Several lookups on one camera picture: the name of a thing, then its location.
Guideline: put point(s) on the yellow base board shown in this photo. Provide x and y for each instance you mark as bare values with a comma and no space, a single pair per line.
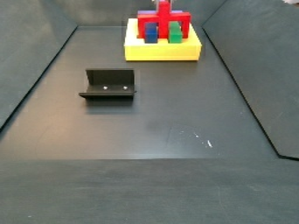
161,51

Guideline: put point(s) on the purple cross-shaped block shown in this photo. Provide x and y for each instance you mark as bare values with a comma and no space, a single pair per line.
142,12

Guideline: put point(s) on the black angle bracket holder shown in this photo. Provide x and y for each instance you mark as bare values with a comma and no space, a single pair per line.
110,83

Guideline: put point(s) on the green long block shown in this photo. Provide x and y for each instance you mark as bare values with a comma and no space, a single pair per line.
175,34

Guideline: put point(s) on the red cross-shaped block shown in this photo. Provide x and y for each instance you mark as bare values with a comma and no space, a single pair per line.
163,17

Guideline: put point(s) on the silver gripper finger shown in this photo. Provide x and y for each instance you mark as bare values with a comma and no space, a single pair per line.
157,4

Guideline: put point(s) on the blue long block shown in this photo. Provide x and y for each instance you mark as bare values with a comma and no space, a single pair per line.
150,33

